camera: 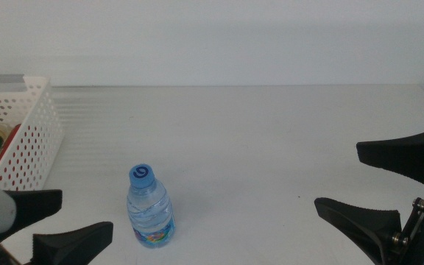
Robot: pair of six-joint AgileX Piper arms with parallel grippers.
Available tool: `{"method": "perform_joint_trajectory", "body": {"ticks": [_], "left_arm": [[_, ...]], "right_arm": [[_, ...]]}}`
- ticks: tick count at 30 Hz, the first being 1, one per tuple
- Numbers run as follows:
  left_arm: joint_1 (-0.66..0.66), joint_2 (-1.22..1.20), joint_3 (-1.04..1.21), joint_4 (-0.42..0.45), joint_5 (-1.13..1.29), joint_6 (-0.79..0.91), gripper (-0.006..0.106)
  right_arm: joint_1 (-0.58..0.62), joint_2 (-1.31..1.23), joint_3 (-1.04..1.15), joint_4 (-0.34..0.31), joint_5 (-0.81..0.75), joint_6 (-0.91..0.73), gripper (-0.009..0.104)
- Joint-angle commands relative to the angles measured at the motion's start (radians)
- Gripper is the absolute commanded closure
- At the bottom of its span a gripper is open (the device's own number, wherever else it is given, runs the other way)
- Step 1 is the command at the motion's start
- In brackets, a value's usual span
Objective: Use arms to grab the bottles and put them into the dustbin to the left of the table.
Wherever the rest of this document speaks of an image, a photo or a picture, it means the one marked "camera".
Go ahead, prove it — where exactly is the red cola can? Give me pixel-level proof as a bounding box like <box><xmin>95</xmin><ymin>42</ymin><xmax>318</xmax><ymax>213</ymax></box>
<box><xmin>0</xmin><ymin>124</ymin><xmax>22</xmax><ymax>177</ymax></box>

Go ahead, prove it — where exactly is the white perforated plastic basket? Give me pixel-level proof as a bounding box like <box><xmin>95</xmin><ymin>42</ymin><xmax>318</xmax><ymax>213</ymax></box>
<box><xmin>0</xmin><ymin>75</ymin><xmax>66</xmax><ymax>192</ymax></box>

